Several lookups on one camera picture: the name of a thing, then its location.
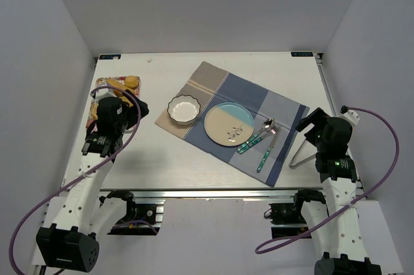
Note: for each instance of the blue grey checked placemat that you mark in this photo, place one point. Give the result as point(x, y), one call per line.
point(212, 86)

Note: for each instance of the left blue table label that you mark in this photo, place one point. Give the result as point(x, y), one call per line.
point(109, 57)

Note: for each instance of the round bread roll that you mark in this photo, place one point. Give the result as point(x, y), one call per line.
point(132, 81)

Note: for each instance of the long bread loaf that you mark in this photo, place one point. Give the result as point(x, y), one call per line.
point(119, 94)

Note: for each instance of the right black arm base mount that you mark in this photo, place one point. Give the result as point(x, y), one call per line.
point(286, 218)

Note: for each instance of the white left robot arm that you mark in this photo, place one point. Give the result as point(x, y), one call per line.
point(71, 240)

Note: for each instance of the spoon with green handle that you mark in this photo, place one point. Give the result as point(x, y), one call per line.
point(266, 126)

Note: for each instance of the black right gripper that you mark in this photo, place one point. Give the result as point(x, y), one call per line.
point(310, 121)

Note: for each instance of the fork with green handle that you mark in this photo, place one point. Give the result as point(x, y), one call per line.
point(260, 138)

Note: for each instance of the blue table label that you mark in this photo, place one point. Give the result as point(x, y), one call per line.
point(301, 54)
point(109, 57)

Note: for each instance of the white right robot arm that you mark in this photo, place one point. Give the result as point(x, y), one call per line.
point(331, 215)

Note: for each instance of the bagel shaped bread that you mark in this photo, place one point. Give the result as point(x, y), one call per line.
point(93, 111)

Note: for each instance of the white scalloped bowl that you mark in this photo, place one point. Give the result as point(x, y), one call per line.
point(184, 109)

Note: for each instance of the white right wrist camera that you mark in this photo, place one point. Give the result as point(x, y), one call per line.
point(349, 115)

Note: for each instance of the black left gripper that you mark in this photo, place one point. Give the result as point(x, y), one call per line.
point(135, 110)

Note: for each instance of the right blue table label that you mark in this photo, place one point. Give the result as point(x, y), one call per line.
point(301, 54)

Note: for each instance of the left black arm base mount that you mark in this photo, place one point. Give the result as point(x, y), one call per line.
point(142, 218)

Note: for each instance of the beige and blue plate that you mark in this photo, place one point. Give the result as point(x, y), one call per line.
point(229, 124)

